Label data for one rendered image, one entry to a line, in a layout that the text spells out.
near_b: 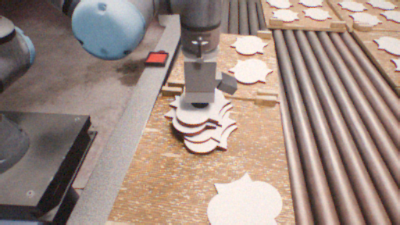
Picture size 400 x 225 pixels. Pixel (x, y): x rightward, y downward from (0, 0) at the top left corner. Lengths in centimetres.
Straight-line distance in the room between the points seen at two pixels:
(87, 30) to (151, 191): 33
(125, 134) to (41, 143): 19
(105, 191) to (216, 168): 25
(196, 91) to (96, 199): 31
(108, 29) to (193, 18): 17
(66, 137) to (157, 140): 22
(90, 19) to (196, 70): 23
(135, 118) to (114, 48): 40
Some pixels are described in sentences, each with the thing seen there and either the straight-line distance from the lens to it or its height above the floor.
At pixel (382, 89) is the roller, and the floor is 91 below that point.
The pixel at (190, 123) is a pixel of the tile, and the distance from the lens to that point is 52.
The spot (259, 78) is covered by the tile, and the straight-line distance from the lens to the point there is 78.
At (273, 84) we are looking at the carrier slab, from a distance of 78.
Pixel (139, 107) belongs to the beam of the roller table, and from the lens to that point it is 72.
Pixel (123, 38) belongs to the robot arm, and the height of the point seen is 126.
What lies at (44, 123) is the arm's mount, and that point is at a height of 95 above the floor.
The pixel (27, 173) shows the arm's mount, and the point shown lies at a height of 95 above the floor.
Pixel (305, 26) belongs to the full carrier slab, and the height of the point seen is 94.
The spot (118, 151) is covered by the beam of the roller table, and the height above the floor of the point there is 91.
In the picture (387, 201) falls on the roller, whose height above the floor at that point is 91.
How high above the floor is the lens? 138
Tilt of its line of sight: 44 degrees down
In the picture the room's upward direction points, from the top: straight up
